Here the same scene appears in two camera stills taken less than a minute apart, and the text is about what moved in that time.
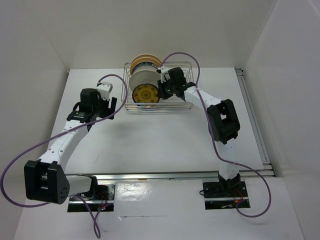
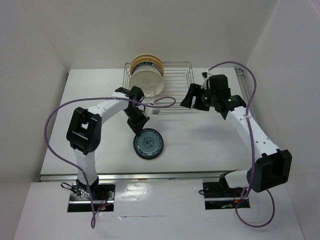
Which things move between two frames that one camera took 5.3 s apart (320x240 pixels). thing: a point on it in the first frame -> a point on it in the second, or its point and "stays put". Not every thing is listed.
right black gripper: (161, 93) -> (194, 90)
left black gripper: (108, 111) -> (137, 126)
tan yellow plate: (144, 59) stays put
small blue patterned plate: (145, 93) -> (149, 144)
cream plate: (146, 55) stays put
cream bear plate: (144, 76) stays put
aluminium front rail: (212, 176) stays put
